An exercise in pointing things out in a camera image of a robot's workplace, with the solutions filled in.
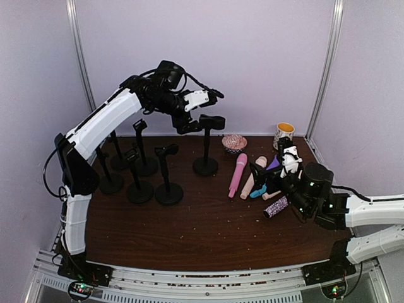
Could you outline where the black pink-mic stand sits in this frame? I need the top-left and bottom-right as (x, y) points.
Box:
(155, 144), (184, 206)

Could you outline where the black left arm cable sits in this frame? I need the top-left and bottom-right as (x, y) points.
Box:
(43, 68), (225, 203)

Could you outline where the aluminium corner post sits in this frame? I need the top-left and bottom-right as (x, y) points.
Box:
(305, 0), (344, 141)
(66, 0), (96, 112)

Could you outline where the beige pink microphone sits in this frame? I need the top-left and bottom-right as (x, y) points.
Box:
(261, 191), (281, 201)

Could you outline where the black glitter-mic stand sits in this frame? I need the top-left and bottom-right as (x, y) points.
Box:
(193, 114), (225, 176)

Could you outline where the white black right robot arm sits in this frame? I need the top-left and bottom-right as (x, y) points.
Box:
(277, 137), (403, 279)

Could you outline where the blue-head microphone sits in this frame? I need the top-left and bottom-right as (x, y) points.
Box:
(249, 185), (266, 199)

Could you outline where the aluminium right corner post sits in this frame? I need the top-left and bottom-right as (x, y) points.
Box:
(305, 0), (344, 141)

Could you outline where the black small-mic stand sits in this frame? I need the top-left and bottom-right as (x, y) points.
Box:
(125, 148), (154, 205)

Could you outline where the aluminium front rail base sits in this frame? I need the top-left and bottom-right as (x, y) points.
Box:
(22, 249), (393, 302)

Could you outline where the purple microphone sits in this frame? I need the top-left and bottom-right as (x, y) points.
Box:
(266, 155), (282, 172)

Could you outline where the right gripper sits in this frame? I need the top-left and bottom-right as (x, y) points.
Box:
(250, 162), (312, 217)

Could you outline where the patterned ceramic bowl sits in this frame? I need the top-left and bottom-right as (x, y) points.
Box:
(222, 134), (247, 154)

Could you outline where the pale pink small microphone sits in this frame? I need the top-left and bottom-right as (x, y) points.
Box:
(240, 156), (267, 200)

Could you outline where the aluminium left corner post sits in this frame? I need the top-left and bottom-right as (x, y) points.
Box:
(66, 0), (96, 112)

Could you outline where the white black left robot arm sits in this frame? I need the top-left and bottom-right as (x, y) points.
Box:
(54, 60), (224, 280)

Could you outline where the glitter silver-head microphone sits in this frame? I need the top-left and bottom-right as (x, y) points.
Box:
(263, 196), (288, 218)

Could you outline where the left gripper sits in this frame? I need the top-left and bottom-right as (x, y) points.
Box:
(150, 90), (203, 134)

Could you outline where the black blue-mic stand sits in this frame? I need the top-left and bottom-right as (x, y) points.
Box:
(133, 119), (158, 176)

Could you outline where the white floral mug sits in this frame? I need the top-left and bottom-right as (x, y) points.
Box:
(273, 122), (295, 150)

